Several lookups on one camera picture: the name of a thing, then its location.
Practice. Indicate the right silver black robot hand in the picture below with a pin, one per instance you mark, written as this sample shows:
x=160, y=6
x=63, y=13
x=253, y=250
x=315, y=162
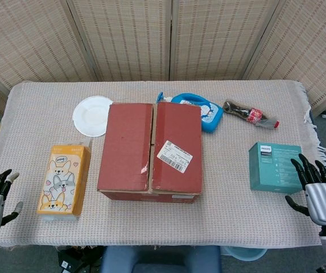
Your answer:
x=323, y=202

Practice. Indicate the red cardboard box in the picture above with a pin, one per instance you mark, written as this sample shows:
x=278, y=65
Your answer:
x=128, y=148

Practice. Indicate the teal Philips product box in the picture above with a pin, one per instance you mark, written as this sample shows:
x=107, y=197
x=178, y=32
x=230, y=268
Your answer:
x=270, y=170

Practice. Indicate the orange corgi tissue pack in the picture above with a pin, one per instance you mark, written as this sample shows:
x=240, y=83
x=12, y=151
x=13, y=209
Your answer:
x=63, y=182

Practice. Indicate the light blue plastic basin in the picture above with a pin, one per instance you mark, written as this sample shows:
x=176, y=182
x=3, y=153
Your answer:
x=245, y=253

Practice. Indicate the black floor power strip clutter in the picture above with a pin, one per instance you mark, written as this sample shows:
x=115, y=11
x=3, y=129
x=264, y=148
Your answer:
x=77, y=260

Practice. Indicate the beige woven tablecloth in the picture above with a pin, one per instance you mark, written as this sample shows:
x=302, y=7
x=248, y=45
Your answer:
x=222, y=216

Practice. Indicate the crushed cola bottle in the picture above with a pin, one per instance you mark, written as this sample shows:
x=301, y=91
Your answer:
x=251, y=115

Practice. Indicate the white paper plate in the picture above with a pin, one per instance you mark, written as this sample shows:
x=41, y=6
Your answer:
x=91, y=116

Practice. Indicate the blue detergent bottle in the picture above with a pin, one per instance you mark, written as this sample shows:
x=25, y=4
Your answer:
x=211, y=118

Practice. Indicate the blue chair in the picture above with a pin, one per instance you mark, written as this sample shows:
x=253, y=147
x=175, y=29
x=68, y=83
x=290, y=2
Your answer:
x=160, y=260

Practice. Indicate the bamboo folding screen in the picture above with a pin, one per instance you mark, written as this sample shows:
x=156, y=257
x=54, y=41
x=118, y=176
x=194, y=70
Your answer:
x=128, y=37

